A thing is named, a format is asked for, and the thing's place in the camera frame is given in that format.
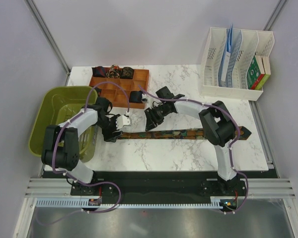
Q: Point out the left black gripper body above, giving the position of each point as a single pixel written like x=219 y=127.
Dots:
x=109 y=126

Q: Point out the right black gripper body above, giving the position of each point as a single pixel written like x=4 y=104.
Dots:
x=159 y=113

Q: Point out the floral brown green tie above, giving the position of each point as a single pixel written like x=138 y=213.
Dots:
x=191 y=134

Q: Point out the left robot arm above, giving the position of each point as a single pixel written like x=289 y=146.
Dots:
x=61 y=149

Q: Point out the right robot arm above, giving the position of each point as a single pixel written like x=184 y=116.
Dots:
x=220 y=129

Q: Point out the wooden compartment tray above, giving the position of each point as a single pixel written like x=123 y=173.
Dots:
x=117 y=90

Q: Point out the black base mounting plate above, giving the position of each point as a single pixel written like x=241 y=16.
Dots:
x=160 y=187

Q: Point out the rolled dark gold tie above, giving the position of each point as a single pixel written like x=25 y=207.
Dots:
x=127 y=73

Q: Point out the rolled multicolour patterned tie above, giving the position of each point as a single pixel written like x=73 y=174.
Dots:
x=114 y=71

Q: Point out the rolled navy red tie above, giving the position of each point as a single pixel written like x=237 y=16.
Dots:
x=99 y=71

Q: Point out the olive green plastic basket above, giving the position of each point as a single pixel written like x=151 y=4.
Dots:
x=59 y=105

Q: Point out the blue paper folder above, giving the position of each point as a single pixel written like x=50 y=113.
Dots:
x=229 y=57

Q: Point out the green white book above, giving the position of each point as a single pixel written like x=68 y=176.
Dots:
x=255 y=72

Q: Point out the red spine book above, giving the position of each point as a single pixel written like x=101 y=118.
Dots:
x=267 y=70

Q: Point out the white plastic file organizer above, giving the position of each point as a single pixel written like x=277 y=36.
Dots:
x=254 y=42

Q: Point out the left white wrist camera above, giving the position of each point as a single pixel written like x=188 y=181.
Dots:
x=122 y=121

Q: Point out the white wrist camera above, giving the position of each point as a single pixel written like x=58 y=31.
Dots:
x=122 y=121
x=147 y=99

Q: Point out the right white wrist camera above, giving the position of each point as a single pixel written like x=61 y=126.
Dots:
x=147 y=99

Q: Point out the white slotted cable duct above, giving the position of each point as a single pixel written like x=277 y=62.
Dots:
x=100 y=203

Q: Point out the aluminium rail frame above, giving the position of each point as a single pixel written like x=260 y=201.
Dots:
x=258 y=188

